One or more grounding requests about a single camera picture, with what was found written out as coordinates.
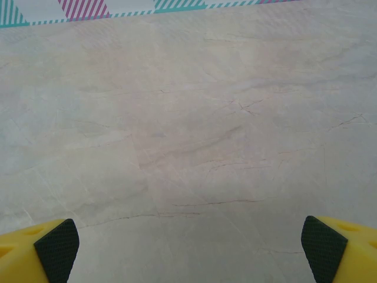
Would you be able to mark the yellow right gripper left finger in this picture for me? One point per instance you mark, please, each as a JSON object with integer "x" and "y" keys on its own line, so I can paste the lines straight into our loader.
{"x": 35, "y": 256}

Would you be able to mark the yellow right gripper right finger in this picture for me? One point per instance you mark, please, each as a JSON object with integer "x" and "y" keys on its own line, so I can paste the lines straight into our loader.
{"x": 344, "y": 253}

